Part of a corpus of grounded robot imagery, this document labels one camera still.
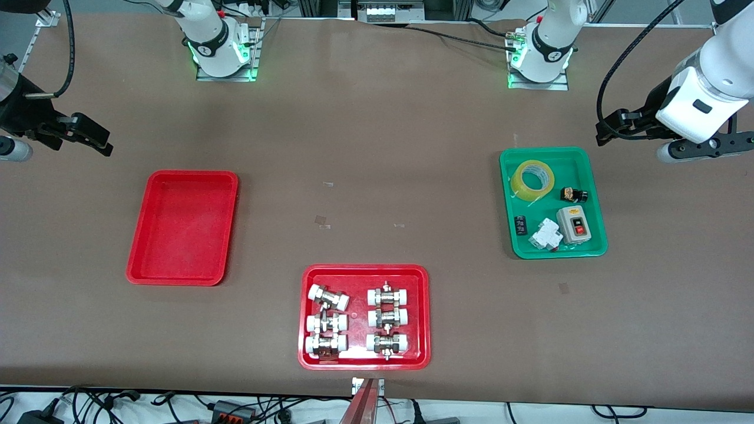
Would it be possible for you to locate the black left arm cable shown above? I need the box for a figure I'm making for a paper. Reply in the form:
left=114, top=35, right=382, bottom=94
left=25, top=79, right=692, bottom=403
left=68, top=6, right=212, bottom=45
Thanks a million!
left=596, top=0, right=687, bottom=142

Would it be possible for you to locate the yellow packing tape roll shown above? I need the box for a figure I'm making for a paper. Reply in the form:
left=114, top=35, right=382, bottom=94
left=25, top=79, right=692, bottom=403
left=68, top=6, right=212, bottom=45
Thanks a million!
left=510, top=159, right=555, bottom=202

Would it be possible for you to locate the white circuit breaker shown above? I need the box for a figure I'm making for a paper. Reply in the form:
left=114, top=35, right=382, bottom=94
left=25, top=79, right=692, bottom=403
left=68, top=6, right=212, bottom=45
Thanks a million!
left=528, top=218, right=561, bottom=252

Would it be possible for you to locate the red tray with fittings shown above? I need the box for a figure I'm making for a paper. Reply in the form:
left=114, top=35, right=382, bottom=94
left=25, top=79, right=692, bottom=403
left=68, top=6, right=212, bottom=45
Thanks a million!
left=297, top=264, right=431, bottom=371

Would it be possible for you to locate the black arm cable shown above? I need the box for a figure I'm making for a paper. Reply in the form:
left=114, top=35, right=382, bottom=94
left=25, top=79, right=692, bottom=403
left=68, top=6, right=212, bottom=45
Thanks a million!
left=52, top=0, right=76, bottom=98
left=596, top=0, right=687, bottom=142

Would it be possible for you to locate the green plastic tray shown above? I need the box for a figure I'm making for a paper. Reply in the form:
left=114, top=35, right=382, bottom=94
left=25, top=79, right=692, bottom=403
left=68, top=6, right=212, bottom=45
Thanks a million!
left=500, top=147, right=609, bottom=259

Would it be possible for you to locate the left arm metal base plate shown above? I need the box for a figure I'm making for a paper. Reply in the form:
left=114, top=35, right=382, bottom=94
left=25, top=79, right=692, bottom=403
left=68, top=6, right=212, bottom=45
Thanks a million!
left=508, top=29, right=570, bottom=91

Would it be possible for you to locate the black cable on table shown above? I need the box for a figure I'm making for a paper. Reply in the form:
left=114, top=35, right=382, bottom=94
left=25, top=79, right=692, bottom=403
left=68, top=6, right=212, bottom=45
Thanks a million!
left=406, top=24, right=522, bottom=52

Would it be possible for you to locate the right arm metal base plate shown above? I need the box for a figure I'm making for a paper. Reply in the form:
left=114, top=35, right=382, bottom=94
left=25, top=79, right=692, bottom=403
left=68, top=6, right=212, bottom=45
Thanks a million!
left=196, top=18, right=263, bottom=82

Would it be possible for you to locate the black power plug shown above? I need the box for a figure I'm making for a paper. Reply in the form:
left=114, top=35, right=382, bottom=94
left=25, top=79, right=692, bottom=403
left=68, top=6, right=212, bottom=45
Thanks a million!
left=18, top=406, right=62, bottom=424

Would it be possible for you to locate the white power strip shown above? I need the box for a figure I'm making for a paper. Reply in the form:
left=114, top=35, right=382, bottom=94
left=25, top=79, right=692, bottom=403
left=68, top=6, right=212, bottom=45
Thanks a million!
left=356, top=0, right=425, bottom=24

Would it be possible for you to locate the red aluminium bar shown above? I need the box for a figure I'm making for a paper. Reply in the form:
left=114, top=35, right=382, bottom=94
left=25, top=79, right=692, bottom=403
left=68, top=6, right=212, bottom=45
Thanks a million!
left=339, top=380, right=381, bottom=424

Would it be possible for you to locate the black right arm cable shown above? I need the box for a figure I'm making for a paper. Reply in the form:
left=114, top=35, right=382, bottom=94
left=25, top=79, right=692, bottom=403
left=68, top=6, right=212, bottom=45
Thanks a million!
left=52, top=0, right=76, bottom=98

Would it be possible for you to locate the grey push-button switch box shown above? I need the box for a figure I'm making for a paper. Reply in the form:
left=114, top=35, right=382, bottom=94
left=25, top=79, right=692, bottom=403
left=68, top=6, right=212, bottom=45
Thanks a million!
left=556, top=206, right=592, bottom=244

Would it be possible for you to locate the empty red plastic tray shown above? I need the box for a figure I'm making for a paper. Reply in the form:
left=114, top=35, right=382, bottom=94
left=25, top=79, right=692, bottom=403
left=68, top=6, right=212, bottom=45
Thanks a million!
left=125, top=170, right=239, bottom=287

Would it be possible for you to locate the metal fitting with white caps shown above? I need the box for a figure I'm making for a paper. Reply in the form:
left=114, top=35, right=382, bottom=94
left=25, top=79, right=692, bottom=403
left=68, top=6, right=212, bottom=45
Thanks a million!
left=366, top=331, right=409, bottom=360
left=305, top=333, right=348, bottom=360
left=308, top=284, right=350, bottom=312
left=306, top=312, right=348, bottom=335
left=368, top=306, right=409, bottom=328
left=368, top=281, right=410, bottom=307

